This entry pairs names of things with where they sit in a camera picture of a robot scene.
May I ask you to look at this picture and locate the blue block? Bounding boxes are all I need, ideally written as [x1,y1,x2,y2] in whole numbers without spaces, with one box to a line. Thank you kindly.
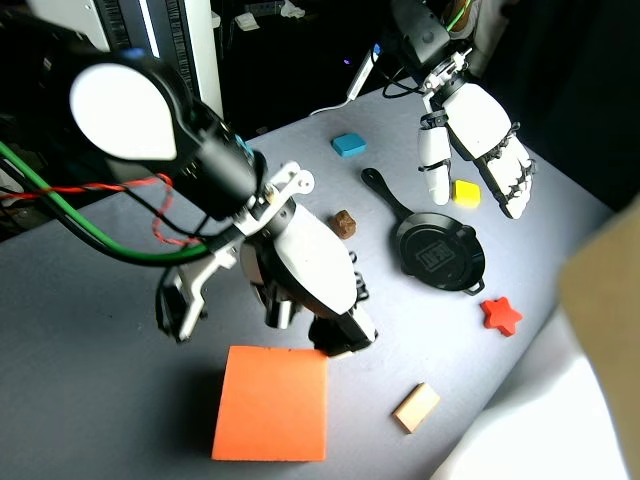
[331,132,368,158]

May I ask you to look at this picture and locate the white cabinet column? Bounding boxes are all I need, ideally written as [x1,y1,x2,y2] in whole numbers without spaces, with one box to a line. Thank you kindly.
[27,0,225,120]

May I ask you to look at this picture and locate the yellow block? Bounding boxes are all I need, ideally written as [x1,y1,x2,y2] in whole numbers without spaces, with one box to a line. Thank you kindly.
[451,179,482,208]

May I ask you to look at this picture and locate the thin green cable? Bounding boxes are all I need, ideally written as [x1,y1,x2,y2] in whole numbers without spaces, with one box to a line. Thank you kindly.
[446,0,474,32]

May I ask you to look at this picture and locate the tan wooden block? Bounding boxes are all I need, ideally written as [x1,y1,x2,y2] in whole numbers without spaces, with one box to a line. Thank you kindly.
[391,382,442,435]

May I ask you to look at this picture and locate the brown cardboard sheet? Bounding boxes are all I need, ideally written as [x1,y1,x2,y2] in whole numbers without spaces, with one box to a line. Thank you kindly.
[558,194,640,480]

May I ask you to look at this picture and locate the grey table cloth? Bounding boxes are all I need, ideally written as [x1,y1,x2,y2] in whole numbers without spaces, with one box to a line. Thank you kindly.
[0,82,616,480]

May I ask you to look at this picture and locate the red twisted cable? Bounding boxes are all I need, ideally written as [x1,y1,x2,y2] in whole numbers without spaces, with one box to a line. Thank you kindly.
[0,173,202,247]

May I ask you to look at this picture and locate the red star block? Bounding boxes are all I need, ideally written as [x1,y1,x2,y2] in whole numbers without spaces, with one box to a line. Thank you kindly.
[479,296,524,338]

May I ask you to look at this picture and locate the large orange block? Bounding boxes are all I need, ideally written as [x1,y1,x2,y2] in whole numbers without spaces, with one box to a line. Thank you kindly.
[211,344,330,462]

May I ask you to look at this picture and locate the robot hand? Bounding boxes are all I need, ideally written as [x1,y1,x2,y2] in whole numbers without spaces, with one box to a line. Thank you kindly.
[417,82,538,220]
[238,201,380,360]

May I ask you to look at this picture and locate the black cast iron skillet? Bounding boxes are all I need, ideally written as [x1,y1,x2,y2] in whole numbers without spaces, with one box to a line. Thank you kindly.
[360,167,487,296]

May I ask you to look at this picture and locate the white cable adapter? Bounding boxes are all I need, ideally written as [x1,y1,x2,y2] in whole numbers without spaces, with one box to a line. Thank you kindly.
[346,43,383,100]

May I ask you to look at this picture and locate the thick green cable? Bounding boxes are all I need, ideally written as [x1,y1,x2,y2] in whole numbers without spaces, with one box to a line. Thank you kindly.
[0,142,216,266]

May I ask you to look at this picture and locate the white cable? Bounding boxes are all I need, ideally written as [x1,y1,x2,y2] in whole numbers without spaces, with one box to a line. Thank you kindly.
[309,96,356,117]

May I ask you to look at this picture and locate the small brown object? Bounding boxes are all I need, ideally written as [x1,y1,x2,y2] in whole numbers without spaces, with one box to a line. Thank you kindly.
[333,209,358,239]

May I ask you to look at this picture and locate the thin black cable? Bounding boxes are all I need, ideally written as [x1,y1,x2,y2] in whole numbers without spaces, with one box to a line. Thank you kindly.
[382,64,426,100]

